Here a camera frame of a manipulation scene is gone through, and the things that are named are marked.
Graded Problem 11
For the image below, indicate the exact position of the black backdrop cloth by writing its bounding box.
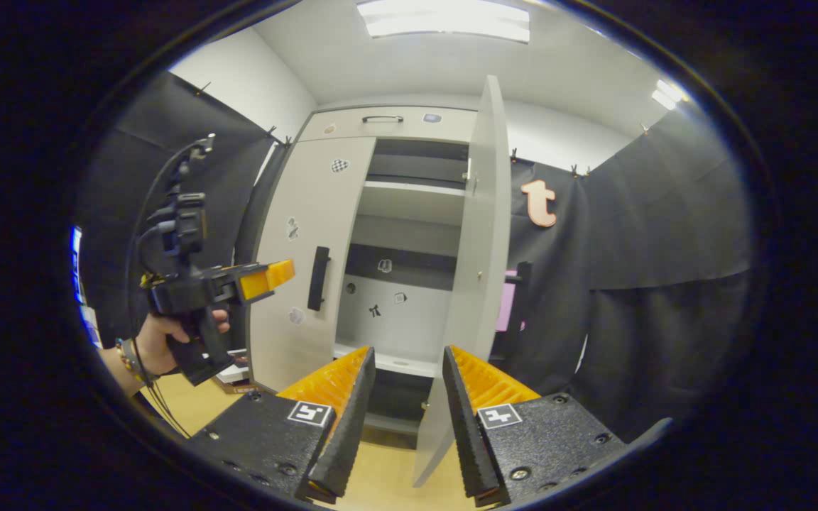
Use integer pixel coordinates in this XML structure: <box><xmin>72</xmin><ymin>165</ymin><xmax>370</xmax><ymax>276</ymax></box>
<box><xmin>494</xmin><ymin>106</ymin><xmax>754</xmax><ymax>444</ymax></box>
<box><xmin>74</xmin><ymin>71</ymin><xmax>289</xmax><ymax>348</ymax></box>

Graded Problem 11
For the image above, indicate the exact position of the white cabinet shelf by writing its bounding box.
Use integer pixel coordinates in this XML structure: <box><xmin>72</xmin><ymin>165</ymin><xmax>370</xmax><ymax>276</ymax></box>
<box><xmin>333</xmin><ymin>343</ymin><xmax>442</xmax><ymax>379</ymax></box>
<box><xmin>356</xmin><ymin>180</ymin><xmax>468</xmax><ymax>227</ymax></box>

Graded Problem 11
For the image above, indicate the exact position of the grey cabinet door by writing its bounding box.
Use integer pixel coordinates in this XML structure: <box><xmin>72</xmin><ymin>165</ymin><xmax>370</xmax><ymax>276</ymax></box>
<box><xmin>249</xmin><ymin>136</ymin><xmax>378</xmax><ymax>393</ymax></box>
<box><xmin>413</xmin><ymin>75</ymin><xmax>513</xmax><ymax>489</ymax></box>

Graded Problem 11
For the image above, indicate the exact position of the grey double-door shoe cabinet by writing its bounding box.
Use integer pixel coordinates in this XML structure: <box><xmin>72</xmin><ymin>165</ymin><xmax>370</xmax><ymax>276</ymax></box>
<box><xmin>247</xmin><ymin>105</ymin><xmax>481</xmax><ymax>435</ymax></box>

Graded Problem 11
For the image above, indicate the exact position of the grey cabinet drawer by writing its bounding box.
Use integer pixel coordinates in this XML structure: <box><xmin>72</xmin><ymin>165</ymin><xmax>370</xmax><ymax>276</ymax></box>
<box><xmin>298</xmin><ymin>106</ymin><xmax>481</xmax><ymax>144</ymax></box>

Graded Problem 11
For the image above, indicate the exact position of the beaded bracelet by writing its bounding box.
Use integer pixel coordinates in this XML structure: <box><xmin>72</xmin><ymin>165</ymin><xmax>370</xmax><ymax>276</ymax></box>
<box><xmin>114</xmin><ymin>338</ymin><xmax>151</xmax><ymax>384</ymax></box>

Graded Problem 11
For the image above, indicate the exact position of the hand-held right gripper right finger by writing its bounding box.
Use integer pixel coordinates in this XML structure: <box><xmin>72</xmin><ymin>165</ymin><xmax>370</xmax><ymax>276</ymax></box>
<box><xmin>442</xmin><ymin>345</ymin><xmax>672</xmax><ymax>508</ymax></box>

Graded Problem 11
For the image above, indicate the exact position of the large ceiling light panel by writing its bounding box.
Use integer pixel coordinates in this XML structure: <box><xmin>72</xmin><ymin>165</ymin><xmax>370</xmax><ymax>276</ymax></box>
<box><xmin>356</xmin><ymin>0</ymin><xmax>532</xmax><ymax>43</ymax></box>

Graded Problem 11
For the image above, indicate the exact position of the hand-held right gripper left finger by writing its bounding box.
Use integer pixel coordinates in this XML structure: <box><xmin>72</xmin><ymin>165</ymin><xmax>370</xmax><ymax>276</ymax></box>
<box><xmin>187</xmin><ymin>346</ymin><xmax>377</xmax><ymax>506</ymax></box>

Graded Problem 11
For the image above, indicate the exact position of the small ceiling light panel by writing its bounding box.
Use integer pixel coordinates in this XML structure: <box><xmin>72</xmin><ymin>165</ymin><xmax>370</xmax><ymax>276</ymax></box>
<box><xmin>650</xmin><ymin>78</ymin><xmax>688</xmax><ymax>111</ymax></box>

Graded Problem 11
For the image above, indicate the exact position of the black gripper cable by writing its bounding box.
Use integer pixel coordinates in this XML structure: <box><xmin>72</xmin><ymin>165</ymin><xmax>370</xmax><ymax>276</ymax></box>
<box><xmin>124</xmin><ymin>138</ymin><xmax>193</xmax><ymax>439</ymax></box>

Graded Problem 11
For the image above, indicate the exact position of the white printed booklet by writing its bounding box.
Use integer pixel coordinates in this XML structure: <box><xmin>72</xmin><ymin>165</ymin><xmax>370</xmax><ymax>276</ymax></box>
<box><xmin>212</xmin><ymin>348</ymin><xmax>257</xmax><ymax>395</ymax></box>

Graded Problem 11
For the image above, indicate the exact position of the black door handle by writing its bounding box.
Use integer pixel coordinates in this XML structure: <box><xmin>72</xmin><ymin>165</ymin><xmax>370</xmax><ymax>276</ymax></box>
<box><xmin>505</xmin><ymin>261</ymin><xmax>532</xmax><ymax>348</ymax></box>
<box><xmin>307</xmin><ymin>246</ymin><xmax>331</xmax><ymax>312</ymax></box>

